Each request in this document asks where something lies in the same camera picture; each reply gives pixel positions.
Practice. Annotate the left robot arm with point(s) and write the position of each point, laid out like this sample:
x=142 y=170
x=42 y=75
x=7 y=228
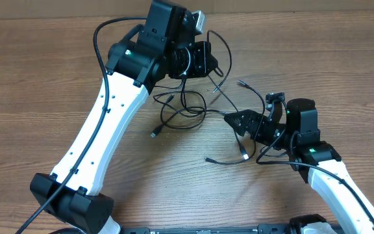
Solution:
x=162 y=44

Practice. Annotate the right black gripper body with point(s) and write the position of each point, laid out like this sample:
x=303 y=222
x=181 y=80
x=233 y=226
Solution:
x=265 y=131

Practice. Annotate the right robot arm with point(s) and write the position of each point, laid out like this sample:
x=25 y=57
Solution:
x=293 y=126

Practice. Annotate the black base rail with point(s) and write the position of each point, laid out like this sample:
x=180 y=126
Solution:
x=259 y=229

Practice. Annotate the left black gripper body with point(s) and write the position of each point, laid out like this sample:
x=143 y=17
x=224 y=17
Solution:
x=187 y=63

